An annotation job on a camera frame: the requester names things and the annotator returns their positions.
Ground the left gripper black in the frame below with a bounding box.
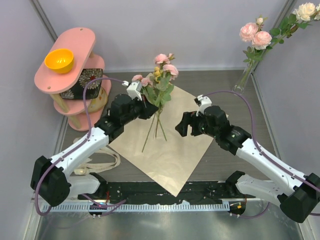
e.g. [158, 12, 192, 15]
[121, 94, 158, 126]

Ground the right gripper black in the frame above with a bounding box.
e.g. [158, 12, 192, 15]
[175, 110, 219, 139]

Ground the orange wrapping paper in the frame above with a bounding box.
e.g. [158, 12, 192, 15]
[109, 87, 213, 197]

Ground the cream printed ribbon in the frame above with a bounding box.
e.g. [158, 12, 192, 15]
[73, 146, 121, 176]

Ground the white flower stem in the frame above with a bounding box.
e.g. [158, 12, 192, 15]
[265, 2, 320, 52]

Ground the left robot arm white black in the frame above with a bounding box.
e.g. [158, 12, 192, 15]
[30, 94, 158, 207]

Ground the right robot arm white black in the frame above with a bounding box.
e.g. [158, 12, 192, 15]
[175, 105, 320, 223]

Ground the clear glass vase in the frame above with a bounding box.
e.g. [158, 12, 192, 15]
[232, 62, 255, 94]

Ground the yellow flower stem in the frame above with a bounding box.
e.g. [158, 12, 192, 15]
[146, 66, 168, 141]

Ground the round cream patterned plate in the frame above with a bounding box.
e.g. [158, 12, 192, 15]
[88, 87, 108, 113]

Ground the black floral square plate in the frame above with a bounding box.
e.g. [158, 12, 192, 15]
[59, 68, 103, 100]

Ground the pink wooden tiered shelf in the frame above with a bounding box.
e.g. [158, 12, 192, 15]
[34, 27, 112, 132]

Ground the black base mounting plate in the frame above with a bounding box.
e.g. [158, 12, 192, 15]
[88, 181, 253, 205]

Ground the yellow plastic bowl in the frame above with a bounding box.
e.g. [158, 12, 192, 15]
[44, 48, 75, 74]

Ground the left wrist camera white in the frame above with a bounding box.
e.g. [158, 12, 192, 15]
[124, 81, 142, 101]

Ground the white slotted cable duct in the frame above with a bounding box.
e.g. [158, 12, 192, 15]
[50, 201, 230, 213]

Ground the aluminium frame rail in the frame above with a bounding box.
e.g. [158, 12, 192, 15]
[39, 195, 86, 205]

